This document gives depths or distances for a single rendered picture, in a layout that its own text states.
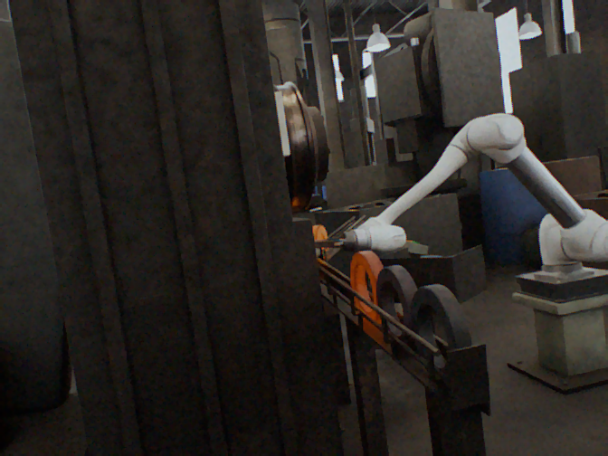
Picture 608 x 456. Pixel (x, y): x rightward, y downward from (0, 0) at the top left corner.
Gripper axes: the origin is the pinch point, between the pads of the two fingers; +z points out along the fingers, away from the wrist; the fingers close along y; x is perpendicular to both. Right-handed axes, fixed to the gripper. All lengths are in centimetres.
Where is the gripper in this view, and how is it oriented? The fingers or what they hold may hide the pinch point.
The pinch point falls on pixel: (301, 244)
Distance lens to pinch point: 209.6
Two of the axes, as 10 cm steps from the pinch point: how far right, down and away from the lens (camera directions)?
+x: -0.5, -10.0, -0.6
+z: -9.7, 0.7, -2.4
